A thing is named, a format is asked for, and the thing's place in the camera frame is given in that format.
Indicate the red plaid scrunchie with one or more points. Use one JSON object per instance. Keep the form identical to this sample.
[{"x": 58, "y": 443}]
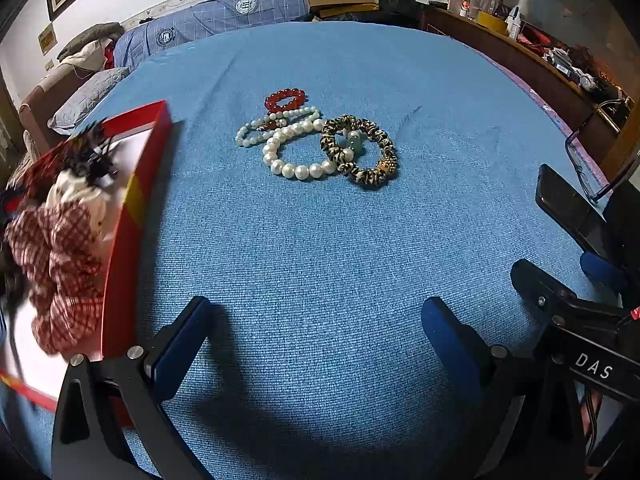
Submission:
[{"x": 50, "y": 260}]

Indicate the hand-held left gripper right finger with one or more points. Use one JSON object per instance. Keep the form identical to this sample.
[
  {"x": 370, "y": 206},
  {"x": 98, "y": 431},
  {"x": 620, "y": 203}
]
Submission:
[{"x": 450, "y": 340}]

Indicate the dark framed eyeglasses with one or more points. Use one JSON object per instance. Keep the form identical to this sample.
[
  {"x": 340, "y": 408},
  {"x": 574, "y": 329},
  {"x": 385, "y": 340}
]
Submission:
[{"x": 575, "y": 160}]

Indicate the clear glass jug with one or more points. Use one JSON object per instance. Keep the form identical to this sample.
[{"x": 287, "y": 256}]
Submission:
[{"x": 477, "y": 0}]

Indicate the red cardboard box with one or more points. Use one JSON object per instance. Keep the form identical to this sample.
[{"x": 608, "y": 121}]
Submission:
[{"x": 130, "y": 240}]

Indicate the grey pillow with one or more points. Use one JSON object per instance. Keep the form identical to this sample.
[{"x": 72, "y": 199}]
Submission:
[{"x": 85, "y": 95}]

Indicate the blue plaid quilt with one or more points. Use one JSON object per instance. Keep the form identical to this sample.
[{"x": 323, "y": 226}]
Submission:
[{"x": 210, "y": 20}]

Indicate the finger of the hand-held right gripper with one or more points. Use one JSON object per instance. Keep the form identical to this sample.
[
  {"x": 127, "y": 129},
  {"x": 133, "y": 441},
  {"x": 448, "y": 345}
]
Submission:
[
  {"x": 540, "y": 285},
  {"x": 602, "y": 269}
]

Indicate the yellow tape roll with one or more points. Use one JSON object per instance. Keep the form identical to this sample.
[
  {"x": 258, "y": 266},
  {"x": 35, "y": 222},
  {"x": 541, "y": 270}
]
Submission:
[{"x": 490, "y": 20}]

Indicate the olive green clothes pile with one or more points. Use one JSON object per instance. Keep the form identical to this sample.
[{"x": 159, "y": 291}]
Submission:
[{"x": 95, "y": 35}]

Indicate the black smartphone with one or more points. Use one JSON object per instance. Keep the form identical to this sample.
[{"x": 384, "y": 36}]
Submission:
[{"x": 570, "y": 210}]

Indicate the wooden bedside shelf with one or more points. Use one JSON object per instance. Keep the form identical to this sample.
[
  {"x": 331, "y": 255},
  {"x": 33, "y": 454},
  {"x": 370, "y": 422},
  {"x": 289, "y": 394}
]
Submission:
[{"x": 525, "y": 65}]

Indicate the blue bedspread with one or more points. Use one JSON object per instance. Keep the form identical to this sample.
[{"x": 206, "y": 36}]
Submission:
[{"x": 320, "y": 260}]

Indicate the white dotted scrunchie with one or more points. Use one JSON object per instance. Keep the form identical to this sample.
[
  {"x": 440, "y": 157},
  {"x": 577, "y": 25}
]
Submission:
[{"x": 75, "y": 197}]

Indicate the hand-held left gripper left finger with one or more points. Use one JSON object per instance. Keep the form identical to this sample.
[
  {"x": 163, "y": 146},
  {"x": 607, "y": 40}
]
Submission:
[{"x": 182, "y": 340}]

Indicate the small yellow wall plaque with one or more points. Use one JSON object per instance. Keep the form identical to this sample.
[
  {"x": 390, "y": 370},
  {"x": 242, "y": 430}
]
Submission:
[{"x": 46, "y": 39}]

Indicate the white spray bottle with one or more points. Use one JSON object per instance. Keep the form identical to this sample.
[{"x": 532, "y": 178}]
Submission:
[{"x": 517, "y": 15}]

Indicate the brown sofa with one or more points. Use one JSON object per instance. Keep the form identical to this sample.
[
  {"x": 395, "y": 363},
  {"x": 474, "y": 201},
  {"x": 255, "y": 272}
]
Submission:
[{"x": 45, "y": 95}]

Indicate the white cloth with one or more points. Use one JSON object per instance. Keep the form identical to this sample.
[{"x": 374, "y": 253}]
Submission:
[{"x": 87, "y": 55}]

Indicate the black sheer scrunchie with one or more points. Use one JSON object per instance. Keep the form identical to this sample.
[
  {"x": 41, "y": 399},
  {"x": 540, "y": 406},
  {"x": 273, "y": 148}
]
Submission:
[{"x": 95, "y": 155}]

